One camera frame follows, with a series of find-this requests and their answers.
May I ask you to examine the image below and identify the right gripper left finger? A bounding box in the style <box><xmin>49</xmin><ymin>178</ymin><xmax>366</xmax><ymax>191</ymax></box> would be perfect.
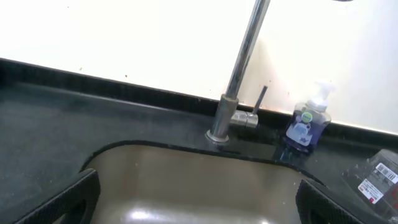
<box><xmin>14</xmin><ymin>169</ymin><xmax>101</xmax><ymax>224</ymax></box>

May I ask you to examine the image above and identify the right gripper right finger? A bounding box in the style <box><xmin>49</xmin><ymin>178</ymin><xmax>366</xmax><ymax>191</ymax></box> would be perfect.
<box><xmin>295</xmin><ymin>179</ymin><xmax>391</xmax><ymax>224</ymax></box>

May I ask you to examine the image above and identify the clear plastic package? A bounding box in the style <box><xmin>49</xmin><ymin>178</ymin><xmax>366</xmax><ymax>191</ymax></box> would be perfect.
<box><xmin>341</xmin><ymin>148</ymin><xmax>398</xmax><ymax>223</ymax></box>

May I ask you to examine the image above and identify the blue soap bottle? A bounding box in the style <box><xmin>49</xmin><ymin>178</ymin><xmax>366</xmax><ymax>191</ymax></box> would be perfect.
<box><xmin>281</xmin><ymin>81</ymin><xmax>336</xmax><ymax>156</ymax></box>

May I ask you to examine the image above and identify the steel sink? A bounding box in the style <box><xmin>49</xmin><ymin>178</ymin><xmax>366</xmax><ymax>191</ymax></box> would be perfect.
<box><xmin>80</xmin><ymin>139</ymin><xmax>327</xmax><ymax>224</ymax></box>

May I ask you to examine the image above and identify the steel tap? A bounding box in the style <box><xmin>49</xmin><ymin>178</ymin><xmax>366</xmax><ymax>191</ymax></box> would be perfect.
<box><xmin>205</xmin><ymin>0</ymin><xmax>354</xmax><ymax>146</ymax></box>

